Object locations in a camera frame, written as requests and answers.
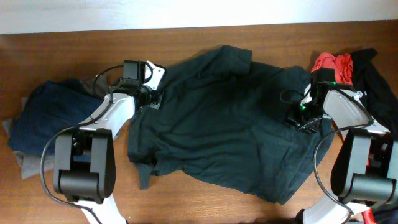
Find navy blue shorts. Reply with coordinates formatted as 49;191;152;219
8;79;103;155

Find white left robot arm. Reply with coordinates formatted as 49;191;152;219
49;60;167;223

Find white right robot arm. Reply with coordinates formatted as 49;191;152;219
285;68;397;223

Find red garment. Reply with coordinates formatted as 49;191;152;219
311;52;353;85

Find black logo garment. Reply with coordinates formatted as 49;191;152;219
351;48;397;138

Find grey folded shorts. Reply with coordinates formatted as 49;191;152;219
2;76;108;179

